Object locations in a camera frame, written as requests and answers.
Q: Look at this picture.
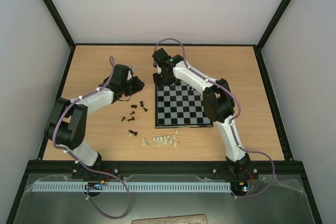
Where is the black and grey chessboard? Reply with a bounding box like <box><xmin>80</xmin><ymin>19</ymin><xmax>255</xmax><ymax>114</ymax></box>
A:
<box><xmin>155</xmin><ymin>79</ymin><xmax>213</xmax><ymax>129</ymax></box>

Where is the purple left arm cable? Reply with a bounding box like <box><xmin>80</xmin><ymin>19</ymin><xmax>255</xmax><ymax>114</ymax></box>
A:
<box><xmin>52</xmin><ymin>56</ymin><xmax>131</xmax><ymax>220</ymax></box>

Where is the white chess pieces cluster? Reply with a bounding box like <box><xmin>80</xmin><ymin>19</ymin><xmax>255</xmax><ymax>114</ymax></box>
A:
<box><xmin>153</xmin><ymin>134</ymin><xmax>177</xmax><ymax>146</ymax></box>

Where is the light blue cable duct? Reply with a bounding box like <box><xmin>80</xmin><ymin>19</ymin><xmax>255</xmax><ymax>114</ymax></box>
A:
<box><xmin>31</xmin><ymin>182</ymin><xmax>232</xmax><ymax>193</ymax></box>

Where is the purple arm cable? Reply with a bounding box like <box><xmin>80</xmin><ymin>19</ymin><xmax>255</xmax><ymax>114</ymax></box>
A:
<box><xmin>52</xmin><ymin>56</ymin><xmax>131</xmax><ymax>220</ymax></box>
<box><xmin>153</xmin><ymin>37</ymin><xmax>276</xmax><ymax>199</ymax></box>

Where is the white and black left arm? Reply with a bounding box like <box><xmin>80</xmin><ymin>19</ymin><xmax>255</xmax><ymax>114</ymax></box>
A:
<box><xmin>44</xmin><ymin>64</ymin><xmax>145</xmax><ymax>168</ymax></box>

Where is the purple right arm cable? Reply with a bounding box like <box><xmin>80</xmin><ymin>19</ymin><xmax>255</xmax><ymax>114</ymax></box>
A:
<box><xmin>153</xmin><ymin>37</ymin><xmax>276</xmax><ymax>199</ymax></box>

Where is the small circuit board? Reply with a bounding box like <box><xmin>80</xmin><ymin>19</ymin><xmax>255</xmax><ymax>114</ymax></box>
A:
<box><xmin>236</xmin><ymin>180</ymin><xmax>256</xmax><ymax>192</ymax></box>

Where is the black enclosure frame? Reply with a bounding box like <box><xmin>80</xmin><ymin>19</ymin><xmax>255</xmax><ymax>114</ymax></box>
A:
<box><xmin>5</xmin><ymin>0</ymin><xmax>336</xmax><ymax>224</ymax></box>

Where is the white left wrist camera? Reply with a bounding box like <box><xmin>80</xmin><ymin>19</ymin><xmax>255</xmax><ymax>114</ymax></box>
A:
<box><xmin>127</xmin><ymin>66</ymin><xmax>133</xmax><ymax>81</ymax></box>

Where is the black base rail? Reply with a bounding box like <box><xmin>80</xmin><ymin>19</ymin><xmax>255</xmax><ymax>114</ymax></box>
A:
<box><xmin>26</xmin><ymin>160</ymin><xmax>305</xmax><ymax>180</ymax></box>

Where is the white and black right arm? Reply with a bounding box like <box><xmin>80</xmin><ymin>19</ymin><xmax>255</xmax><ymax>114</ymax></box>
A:
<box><xmin>152</xmin><ymin>48</ymin><xmax>250</xmax><ymax>178</ymax></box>

